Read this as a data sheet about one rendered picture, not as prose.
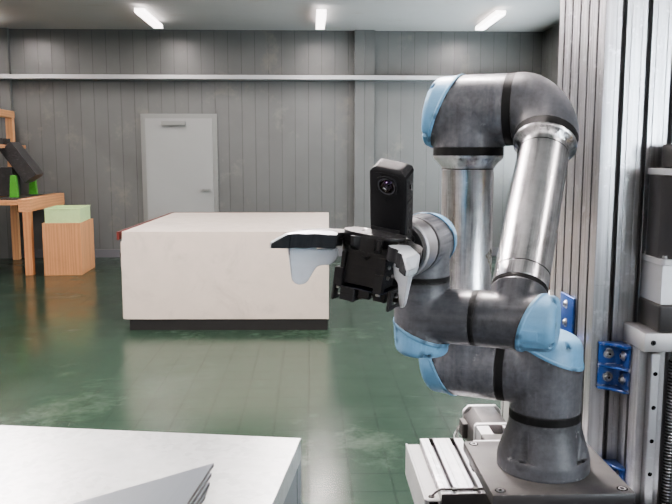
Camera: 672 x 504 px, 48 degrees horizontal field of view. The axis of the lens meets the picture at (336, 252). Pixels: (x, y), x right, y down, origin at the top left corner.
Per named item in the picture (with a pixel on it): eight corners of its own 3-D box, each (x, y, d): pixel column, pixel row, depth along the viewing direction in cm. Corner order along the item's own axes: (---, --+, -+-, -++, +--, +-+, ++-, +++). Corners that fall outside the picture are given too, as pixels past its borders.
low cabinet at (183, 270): (120, 330, 675) (116, 231, 663) (172, 286, 903) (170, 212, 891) (328, 330, 676) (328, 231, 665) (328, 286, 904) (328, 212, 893)
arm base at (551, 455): (487, 447, 134) (488, 393, 133) (571, 446, 135) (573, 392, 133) (509, 484, 119) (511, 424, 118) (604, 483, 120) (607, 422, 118)
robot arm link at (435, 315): (465, 366, 99) (467, 282, 97) (384, 357, 103) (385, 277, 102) (479, 351, 106) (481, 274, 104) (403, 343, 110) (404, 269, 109)
